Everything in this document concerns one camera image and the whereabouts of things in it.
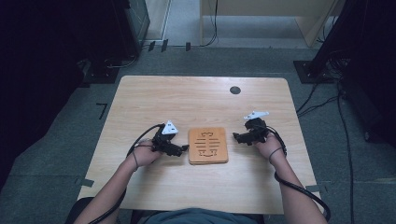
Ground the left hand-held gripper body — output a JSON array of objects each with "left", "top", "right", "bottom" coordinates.
[{"left": 151, "top": 119, "right": 185, "bottom": 158}]

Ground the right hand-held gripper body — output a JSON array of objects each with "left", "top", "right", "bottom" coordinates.
[{"left": 237, "top": 110, "right": 271, "bottom": 146}]

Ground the slotted bamboo trivet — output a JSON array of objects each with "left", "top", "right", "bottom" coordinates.
[{"left": 188, "top": 126, "right": 229, "bottom": 163}]

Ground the person's right hand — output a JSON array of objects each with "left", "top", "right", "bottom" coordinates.
[{"left": 253, "top": 133, "right": 286, "bottom": 162}]

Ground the person's left hand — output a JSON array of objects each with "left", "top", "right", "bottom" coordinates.
[{"left": 129, "top": 138, "right": 163, "bottom": 171}]

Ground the black right wrist band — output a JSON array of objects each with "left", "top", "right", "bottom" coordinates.
[{"left": 267, "top": 147, "right": 286, "bottom": 163}]

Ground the person's blue-grey shirt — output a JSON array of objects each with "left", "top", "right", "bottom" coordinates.
[{"left": 141, "top": 207, "right": 261, "bottom": 224}]

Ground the black L-shaped floor tape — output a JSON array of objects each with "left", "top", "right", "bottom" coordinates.
[{"left": 95, "top": 102, "right": 108, "bottom": 121}]

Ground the black stand base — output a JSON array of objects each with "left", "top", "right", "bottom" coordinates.
[
  {"left": 292, "top": 59, "right": 336, "bottom": 85},
  {"left": 81, "top": 58, "right": 121, "bottom": 85}
]

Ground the person's dark trouser leg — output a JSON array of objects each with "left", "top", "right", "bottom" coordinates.
[{"left": 64, "top": 196, "right": 96, "bottom": 224}]

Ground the dark cabinet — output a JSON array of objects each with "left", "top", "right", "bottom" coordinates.
[{"left": 110, "top": 0, "right": 151, "bottom": 60}]

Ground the light wooden desk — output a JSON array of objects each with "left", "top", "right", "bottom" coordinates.
[{"left": 199, "top": 0, "right": 347, "bottom": 49}]

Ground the black floor cable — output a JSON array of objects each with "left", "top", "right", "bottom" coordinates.
[
  {"left": 335, "top": 80, "right": 356, "bottom": 224},
  {"left": 295, "top": 82, "right": 340, "bottom": 119}
]

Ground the black hanging cable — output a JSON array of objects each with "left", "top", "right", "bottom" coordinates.
[{"left": 200, "top": 0, "right": 219, "bottom": 49}]

